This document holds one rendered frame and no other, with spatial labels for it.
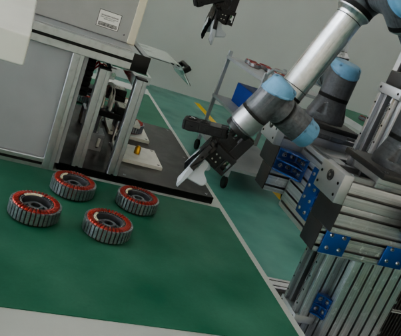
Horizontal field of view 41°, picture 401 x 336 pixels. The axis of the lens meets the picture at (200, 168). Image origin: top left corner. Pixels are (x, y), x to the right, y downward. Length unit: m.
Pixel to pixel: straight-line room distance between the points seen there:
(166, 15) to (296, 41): 1.87
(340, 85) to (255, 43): 5.48
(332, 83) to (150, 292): 1.22
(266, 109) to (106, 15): 0.53
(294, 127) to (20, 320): 0.75
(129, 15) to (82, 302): 0.83
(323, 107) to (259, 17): 5.45
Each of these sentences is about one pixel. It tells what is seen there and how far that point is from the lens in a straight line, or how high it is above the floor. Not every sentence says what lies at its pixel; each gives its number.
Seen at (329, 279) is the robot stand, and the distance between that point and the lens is 2.05.
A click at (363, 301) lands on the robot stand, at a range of 2.11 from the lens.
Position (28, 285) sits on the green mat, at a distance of 1.01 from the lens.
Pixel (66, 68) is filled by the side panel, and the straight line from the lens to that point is 1.42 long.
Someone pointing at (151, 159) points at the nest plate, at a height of 0.78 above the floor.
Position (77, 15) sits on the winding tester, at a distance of 1.52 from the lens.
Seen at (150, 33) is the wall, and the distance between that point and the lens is 7.09.
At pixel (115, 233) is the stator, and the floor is 0.78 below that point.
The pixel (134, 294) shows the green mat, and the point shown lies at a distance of 1.06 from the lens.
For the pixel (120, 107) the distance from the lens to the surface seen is 1.64.
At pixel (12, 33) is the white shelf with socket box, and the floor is 1.20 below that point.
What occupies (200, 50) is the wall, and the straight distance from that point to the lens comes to 7.27.
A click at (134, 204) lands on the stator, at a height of 0.78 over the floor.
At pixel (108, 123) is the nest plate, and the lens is 1.94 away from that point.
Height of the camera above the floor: 1.31
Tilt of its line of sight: 17 degrees down
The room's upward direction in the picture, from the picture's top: 21 degrees clockwise
